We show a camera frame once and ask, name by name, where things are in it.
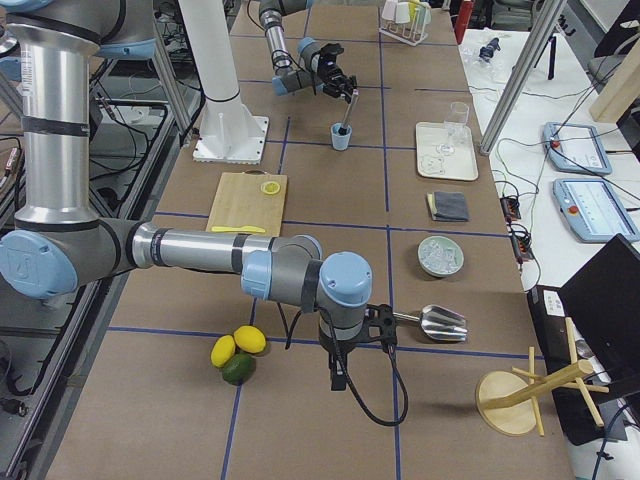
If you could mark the far blue teach pendant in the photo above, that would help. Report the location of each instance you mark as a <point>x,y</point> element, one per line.
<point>575,148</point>

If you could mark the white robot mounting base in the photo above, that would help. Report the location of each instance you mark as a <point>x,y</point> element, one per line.
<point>228,132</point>

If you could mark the wooden cutting board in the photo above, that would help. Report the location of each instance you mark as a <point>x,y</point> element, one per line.
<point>238,201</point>

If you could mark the yellow plastic knife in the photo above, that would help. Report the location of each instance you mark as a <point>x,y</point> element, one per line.
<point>246,229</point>

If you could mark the cream bear serving tray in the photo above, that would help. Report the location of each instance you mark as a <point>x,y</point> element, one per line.
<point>443,152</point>

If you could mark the blue teach pendant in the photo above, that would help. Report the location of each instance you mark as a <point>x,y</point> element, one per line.
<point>575,148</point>
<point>593,211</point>

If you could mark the white wire cup rack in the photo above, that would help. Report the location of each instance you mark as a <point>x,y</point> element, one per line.
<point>407,33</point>

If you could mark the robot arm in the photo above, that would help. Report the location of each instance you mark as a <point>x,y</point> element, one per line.
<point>316,65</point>
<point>60,243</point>

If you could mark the metal ice scoop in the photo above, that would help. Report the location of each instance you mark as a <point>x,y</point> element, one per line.
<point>438,323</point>

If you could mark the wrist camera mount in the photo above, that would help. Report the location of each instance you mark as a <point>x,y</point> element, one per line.
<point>380,326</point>
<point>329,54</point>

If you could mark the green lime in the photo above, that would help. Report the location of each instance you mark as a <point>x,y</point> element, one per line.
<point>238,368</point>

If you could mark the grey folded cloth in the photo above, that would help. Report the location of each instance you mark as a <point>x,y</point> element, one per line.
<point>448,206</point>

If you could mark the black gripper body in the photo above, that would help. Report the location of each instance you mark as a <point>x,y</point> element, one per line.
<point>334,81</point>
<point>336,349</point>

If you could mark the wooden mug tree stand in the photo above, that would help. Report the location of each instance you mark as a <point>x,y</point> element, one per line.
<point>508,401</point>

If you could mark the light blue plastic cup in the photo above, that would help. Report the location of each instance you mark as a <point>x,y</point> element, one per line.
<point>340,136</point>

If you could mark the yellow cup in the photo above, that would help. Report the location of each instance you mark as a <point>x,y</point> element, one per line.
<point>414,9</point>

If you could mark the mint green cup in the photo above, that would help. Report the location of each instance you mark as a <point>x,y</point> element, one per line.
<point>423,15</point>

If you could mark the green bowl of ice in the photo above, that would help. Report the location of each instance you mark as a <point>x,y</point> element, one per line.
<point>440,256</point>

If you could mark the blue folded umbrella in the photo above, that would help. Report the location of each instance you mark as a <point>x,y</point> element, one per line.
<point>487,52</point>

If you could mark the aluminium frame post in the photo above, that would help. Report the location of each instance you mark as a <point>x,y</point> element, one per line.
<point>541,30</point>

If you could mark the clear wine glass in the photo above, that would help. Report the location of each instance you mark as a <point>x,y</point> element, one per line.
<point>454,124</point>

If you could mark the red cylinder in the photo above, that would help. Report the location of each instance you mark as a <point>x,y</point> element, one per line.
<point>464,16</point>

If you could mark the near blue teach pendant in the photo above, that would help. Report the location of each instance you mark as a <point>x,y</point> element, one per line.
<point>593,211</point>

